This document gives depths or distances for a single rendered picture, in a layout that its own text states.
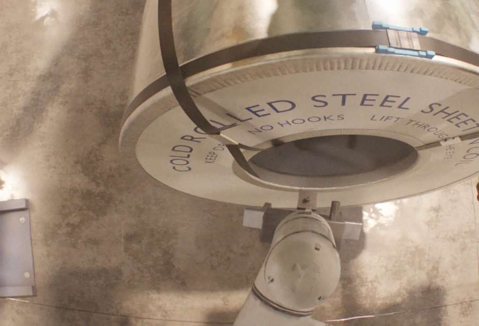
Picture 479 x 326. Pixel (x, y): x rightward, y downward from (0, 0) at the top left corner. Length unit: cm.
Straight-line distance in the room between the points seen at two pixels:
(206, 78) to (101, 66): 163
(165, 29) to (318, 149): 86
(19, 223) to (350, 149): 160
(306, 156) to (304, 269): 102
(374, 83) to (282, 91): 17
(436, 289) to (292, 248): 174
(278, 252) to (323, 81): 36
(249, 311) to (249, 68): 38
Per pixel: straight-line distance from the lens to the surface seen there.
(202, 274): 189
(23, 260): 214
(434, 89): 81
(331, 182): 145
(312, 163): 146
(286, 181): 140
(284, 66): 68
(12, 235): 218
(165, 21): 78
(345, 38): 67
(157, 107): 83
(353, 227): 72
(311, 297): 47
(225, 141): 84
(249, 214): 71
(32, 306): 212
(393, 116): 90
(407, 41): 70
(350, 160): 147
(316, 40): 67
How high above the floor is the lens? 189
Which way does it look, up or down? 70 degrees down
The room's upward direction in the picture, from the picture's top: 11 degrees clockwise
